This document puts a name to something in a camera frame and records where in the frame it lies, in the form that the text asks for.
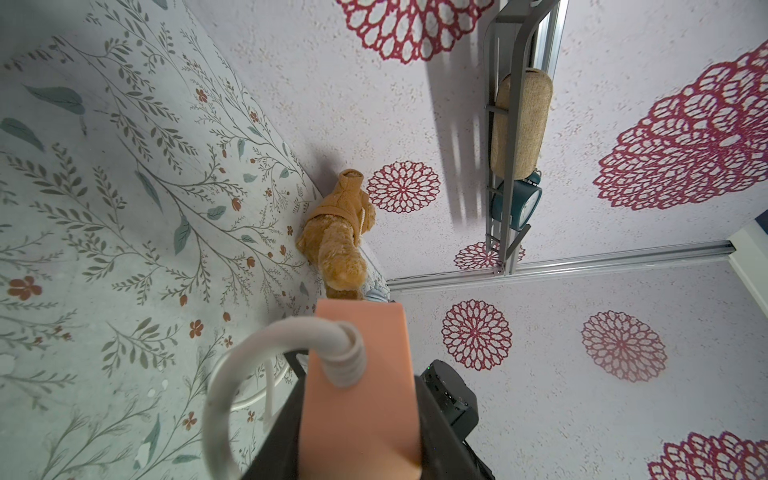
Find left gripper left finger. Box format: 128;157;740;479
242;350;308;480

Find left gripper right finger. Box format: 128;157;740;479
415;376;495;480

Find pink power strip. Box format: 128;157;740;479
298;299;422;479

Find white power strip cord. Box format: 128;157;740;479
201;316;368;480

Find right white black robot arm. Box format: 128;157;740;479
421;360;479;441

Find brown teddy bear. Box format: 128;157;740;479
296;169;376;300

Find teal alarm clock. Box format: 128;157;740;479
490;169;543;231

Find beige pouch on shelf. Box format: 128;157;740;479
490;68;553;180

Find blue power strip with cord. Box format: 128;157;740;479
363;282;391;303

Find grey wall shelf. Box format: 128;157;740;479
483;0;569;276

